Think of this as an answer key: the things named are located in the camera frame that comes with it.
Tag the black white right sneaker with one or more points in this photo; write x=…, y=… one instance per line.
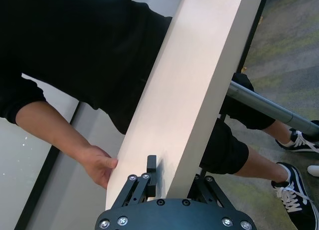
x=309, y=215

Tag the person's right hand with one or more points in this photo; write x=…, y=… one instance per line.
x=99, y=163

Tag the black white left sneaker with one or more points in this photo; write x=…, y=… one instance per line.
x=286, y=144

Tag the person's right forearm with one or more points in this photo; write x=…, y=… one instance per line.
x=49, y=125

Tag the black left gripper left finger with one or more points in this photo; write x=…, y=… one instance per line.
x=151, y=165

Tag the person's leg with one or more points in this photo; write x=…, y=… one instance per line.
x=279, y=129
x=261, y=165

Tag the black sweatshirt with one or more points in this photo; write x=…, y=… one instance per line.
x=74, y=40

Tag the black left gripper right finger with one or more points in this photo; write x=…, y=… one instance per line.
x=209, y=190

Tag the person's right lower leg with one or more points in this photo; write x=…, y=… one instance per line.
x=261, y=165

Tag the black baseboard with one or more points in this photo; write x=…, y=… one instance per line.
x=256, y=20

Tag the black white sneaker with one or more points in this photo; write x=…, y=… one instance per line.
x=286, y=144
x=309, y=215

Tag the black shorts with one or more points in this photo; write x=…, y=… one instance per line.
x=224, y=150

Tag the person's left lower leg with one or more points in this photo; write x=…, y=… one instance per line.
x=279, y=129

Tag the white pedestal table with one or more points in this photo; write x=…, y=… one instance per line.
x=179, y=90

